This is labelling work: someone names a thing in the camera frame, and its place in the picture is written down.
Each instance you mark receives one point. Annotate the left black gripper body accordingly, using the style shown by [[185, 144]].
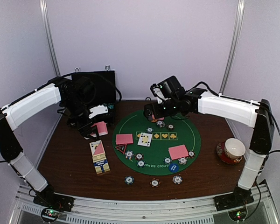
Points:
[[73, 107]]

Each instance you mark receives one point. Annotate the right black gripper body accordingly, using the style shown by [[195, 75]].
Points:
[[171, 109]]

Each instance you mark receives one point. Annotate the blue pink chips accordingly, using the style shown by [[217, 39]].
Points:
[[129, 154], [182, 160], [160, 123]]

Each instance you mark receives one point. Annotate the pink backed card deck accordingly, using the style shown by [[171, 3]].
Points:
[[99, 129]]

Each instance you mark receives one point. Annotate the face up spade card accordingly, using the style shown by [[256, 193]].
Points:
[[145, 139]]

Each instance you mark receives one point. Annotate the pink cards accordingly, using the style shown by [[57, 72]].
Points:
[[178, 152], [124, 139]]

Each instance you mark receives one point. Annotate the red black 100 chip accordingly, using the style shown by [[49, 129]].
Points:
[[139, 156]]

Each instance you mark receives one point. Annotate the blue small blind button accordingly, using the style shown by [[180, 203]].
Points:
[[173, 167]]

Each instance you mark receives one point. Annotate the blue pink chip stack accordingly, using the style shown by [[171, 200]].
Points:
[[177, 179]]

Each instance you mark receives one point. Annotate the red black chip stack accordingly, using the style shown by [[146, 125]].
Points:
[[155, 183]]

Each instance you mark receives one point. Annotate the blue green chip stack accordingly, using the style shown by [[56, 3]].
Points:
[[129, 180]]

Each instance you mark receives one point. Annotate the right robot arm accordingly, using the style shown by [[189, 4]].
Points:
[[174, 99]]

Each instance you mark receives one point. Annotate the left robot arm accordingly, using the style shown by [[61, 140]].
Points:
[[59, 90]]

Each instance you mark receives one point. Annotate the black poker chip case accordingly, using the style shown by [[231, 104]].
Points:
[[97, 88]]

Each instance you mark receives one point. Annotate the round green poker mat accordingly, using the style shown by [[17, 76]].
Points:
[[184, 133]]

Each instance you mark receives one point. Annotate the ace of spades card pack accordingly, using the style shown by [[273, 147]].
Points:
[[97, 151]]

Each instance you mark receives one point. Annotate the black red triangular button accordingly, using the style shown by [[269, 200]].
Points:
[[121, 148]]

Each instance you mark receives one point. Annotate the blue yellow card box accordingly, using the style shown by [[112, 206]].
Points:
[[101, 166]]

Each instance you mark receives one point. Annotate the white patterned teacup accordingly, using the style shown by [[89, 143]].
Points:
[[234, 148]]

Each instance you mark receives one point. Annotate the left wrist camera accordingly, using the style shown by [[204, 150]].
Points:
[[97, 110]]

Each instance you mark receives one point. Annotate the left aluminium frame post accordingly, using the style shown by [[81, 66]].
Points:
[[45, 17]]

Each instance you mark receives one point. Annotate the aluminium frame post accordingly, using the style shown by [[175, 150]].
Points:
[[238, 22], [45, 17]]

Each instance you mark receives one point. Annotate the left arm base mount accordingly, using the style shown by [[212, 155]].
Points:
[[55, 201]]

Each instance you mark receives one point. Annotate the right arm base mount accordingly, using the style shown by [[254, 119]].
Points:
[[232, 200]]

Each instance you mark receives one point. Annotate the aluminium front rail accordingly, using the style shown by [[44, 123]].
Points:
[[200, 210]]

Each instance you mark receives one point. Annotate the right aluminium frame post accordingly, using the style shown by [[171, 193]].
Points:
[[238, 22]]

